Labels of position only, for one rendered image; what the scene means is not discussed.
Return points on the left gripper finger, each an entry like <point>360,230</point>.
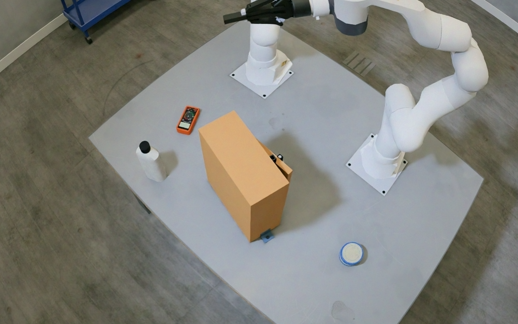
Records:
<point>253,8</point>
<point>264,18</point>

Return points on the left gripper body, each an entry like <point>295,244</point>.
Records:
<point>294,8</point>

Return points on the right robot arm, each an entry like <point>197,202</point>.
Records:
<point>266,65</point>

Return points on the white and blue round tin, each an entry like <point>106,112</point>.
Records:
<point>350,254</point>

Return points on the white bottle with black cap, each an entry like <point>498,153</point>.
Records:
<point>151,162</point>

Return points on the orange digital multimeter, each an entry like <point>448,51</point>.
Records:
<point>188,120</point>

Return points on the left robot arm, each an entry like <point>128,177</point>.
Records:
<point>404,123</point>

